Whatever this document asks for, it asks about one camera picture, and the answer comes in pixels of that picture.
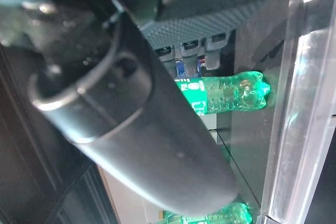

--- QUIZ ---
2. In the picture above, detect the dark shelf board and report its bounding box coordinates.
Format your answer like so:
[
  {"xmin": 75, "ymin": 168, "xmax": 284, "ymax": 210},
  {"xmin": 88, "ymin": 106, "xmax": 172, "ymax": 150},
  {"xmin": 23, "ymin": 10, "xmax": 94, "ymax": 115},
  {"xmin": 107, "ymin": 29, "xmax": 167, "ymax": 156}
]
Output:
[{"xmin": 207, "ymin": 0, "xmax": 336, "ymax": 224}]

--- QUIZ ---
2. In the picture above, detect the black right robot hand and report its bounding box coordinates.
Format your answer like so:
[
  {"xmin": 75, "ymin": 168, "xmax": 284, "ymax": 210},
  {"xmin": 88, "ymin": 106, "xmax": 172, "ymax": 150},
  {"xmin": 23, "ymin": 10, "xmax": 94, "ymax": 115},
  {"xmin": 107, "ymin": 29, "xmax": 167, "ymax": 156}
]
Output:
[{"xmin": 0, "ymin": 0, "xmax": 310, "ymax": 216}]

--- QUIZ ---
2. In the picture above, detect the green Sprite bottle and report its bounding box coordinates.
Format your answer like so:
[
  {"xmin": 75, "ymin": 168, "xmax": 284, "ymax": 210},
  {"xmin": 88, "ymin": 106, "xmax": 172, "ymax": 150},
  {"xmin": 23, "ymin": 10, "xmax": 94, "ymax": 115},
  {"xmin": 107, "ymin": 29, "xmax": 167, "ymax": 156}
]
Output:
[
  {"xmin": 162, "ymin": 202, "xmax": 253, "ymax": 224},
  {"xmin": 173, "ymin": 70, "xmax": 271, "ymax": 116}
]

